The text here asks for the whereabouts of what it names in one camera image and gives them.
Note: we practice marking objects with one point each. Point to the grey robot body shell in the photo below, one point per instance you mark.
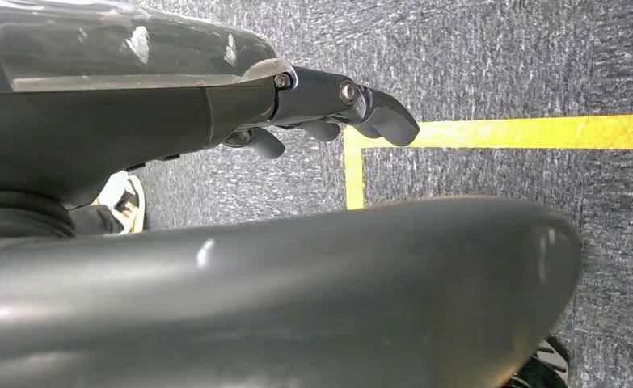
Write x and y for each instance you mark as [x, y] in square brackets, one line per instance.
[294, 300]

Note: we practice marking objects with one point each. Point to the yellow floor tape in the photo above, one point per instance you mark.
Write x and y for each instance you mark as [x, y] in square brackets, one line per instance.
[509, 132]

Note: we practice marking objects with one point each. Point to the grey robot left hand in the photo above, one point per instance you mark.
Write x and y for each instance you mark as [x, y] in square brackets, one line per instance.
[107, 123]

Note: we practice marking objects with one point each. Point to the ribbed grey left arm sleeve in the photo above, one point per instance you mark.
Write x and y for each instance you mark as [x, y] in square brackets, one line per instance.
[16, 217]

